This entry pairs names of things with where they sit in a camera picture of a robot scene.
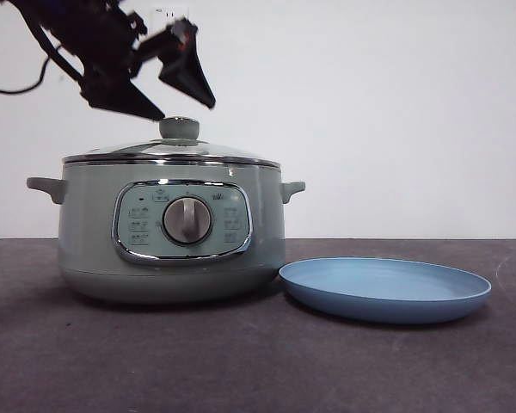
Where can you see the glass lid with green knob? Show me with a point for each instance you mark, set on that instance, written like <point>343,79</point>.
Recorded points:
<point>178,129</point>

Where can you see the blue round plate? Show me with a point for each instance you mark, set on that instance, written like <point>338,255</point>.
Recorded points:
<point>370,310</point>

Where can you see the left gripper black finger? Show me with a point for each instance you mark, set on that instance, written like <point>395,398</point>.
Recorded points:
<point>120,99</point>
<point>189,69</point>

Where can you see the white wall power socket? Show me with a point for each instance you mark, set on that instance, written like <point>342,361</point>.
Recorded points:
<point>161,18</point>

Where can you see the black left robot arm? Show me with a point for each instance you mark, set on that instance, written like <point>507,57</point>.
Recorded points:
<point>90,34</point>

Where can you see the pale green electric steamer pot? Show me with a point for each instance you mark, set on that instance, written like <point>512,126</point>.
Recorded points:
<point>90,223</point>

